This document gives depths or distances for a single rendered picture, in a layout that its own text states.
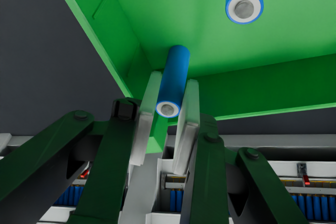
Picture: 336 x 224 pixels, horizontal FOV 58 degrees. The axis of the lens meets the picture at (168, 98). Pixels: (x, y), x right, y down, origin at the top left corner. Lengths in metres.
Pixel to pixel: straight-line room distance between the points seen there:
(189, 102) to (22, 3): 0.81
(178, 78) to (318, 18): 0.11
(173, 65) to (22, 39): 0.83
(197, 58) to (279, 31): 0.07
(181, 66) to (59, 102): 0.96
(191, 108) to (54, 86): 0.97
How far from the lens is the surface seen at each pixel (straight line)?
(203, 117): 0.17
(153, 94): 0.16
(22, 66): 1.11
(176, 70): 0.22
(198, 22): 0.24
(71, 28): 0.92
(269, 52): 0.25
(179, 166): 0.15
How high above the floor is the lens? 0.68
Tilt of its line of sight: 43 degrees down
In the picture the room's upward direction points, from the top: 168 degrees counter-clockwise
